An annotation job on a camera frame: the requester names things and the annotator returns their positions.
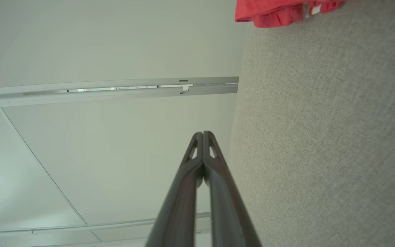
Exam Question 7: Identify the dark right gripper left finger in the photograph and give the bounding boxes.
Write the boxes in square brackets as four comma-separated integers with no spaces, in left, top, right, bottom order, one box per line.
[145,131,204,247]

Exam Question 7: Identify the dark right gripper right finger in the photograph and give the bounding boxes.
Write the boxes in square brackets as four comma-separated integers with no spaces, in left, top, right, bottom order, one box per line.
[203,131,262,247]

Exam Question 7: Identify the red Bulls 23 jersey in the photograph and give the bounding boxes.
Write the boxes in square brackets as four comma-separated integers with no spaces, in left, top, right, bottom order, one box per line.
[235,0,347,28]

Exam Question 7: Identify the grey metal wall post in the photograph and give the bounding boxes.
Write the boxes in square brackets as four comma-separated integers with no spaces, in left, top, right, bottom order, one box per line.
[0,77,239,110]

